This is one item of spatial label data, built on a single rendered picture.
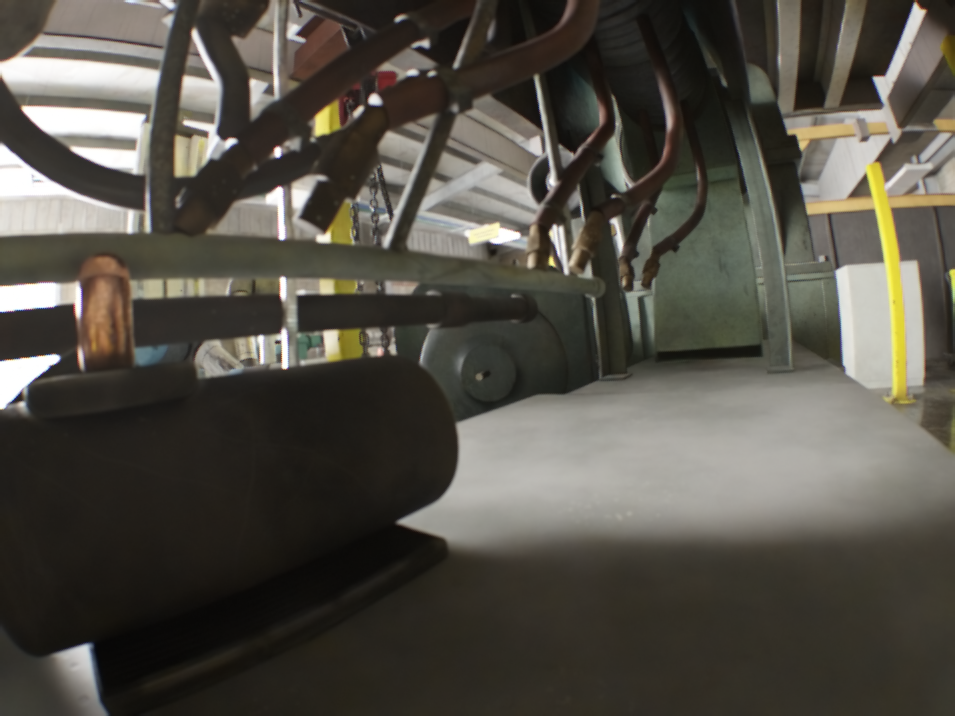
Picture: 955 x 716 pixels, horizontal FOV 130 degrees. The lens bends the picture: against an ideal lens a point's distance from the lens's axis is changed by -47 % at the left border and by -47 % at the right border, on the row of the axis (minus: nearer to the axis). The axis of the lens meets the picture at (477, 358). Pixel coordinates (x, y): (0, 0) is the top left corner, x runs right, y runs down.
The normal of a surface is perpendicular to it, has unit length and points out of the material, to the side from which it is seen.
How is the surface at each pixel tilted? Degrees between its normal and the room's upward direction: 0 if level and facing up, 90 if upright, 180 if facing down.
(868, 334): 90
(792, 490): 0
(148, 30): 90
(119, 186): 101
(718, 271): 72
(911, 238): 90
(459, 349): 87
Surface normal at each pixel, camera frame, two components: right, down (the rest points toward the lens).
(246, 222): 0.80, -0.06
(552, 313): -0.29, 0.07
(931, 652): -0.11, -0.99
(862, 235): -0.59, 0.10
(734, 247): -0.60, -0.21
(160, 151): 0.62, 0.00
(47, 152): 0.84, 0.15
